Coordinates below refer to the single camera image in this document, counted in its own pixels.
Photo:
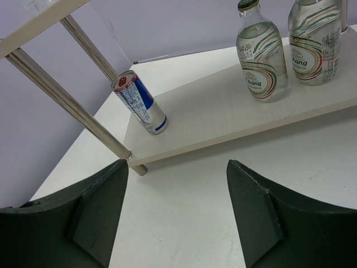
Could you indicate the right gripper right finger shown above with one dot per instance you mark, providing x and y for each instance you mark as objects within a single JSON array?
[{"x": 279, "y": 227}]

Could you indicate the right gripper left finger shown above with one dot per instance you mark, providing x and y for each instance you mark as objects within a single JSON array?
[{"x": 72, "y": 227}]

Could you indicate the clear green-cap Chang bottle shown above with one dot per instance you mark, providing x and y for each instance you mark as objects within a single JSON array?
[{"x": 314, "y": 31}]

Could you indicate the white two-tier wooden shelf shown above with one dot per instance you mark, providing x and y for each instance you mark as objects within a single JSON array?
[{"x": 206, "y": 112}]

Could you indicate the silver energy drink can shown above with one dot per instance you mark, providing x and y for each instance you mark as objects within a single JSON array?
[{"x": 134, "y": 94}]

